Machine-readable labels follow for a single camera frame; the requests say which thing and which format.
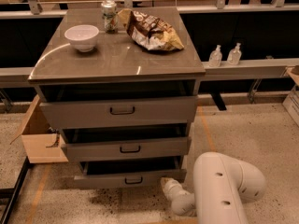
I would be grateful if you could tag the grey bottom drawer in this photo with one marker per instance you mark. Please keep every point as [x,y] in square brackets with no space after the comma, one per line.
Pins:
[129,173]

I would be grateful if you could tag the grey drawer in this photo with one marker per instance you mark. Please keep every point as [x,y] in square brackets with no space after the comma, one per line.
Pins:
[129,173]
[127,150]
[117,113]

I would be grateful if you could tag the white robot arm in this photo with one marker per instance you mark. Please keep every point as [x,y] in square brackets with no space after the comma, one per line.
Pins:
[221,185]

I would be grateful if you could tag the grey drawer cabinet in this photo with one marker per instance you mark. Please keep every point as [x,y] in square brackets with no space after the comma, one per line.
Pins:
[117,69]

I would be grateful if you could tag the grey middle drawer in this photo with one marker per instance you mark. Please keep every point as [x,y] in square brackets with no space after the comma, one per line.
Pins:
[127,150]

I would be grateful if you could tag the grey top drawer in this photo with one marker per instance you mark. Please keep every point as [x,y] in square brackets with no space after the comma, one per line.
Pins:
[117,113]

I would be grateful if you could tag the brown chip bag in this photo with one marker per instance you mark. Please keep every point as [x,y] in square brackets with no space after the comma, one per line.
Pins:
[150,32]

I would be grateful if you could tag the left clear sanitizer bottle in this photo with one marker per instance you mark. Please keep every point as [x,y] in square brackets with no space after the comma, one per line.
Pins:
[215,57]

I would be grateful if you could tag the clear sanitizer bottle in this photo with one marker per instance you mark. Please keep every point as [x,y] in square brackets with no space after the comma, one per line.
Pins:
[215,57]
[234,55]

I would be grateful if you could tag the white bowl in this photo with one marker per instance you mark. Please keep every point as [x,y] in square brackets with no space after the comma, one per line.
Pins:
[82,37]

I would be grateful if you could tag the right clear sanitizer bottle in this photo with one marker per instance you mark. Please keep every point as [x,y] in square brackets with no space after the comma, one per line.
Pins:
[234,55]

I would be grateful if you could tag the green soda can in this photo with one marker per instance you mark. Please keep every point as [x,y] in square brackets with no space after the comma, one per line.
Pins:
[109,15]

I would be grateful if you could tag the cardboard box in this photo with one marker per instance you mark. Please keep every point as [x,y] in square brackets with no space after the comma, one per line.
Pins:
[41,143]

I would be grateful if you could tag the white box at right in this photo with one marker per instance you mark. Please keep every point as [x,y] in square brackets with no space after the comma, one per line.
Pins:
[291,103]

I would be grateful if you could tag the grey metal rail shelf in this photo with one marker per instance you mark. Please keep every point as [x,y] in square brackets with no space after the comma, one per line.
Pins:
[246,69]

